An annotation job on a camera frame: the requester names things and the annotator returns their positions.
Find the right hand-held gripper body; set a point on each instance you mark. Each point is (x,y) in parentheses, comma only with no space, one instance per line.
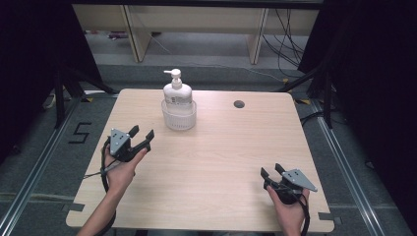
(296,182)

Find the light wooden desk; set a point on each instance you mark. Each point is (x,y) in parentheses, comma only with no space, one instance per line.
(196,19)

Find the round black table grommet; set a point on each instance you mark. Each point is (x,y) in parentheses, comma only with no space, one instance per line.
(239,104)

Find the black metal stand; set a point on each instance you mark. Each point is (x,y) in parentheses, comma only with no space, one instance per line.
(327,98)
(59,98)

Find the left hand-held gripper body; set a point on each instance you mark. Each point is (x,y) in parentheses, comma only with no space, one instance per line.
(119,144)

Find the white pump bottle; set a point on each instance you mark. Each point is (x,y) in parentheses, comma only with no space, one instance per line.
(178,93)

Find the yellow tape piece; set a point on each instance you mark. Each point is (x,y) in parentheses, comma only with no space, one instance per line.
(305,102)
(89,99)

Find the person's right hand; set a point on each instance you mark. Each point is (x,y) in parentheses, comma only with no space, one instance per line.
(290,218)

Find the aluminium floor rail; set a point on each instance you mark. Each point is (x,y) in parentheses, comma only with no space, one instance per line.
(347,177)
(36,170)

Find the black curtain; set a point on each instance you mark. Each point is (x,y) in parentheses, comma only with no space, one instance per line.
(32,65)
(377,82)

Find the black tape strip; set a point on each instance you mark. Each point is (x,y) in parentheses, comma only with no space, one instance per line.
(329,217)
(73,207)

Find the white plastic basket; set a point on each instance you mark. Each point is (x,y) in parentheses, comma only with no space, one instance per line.
(178,119)

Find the person's left hand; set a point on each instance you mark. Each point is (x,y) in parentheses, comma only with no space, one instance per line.
(123,173)

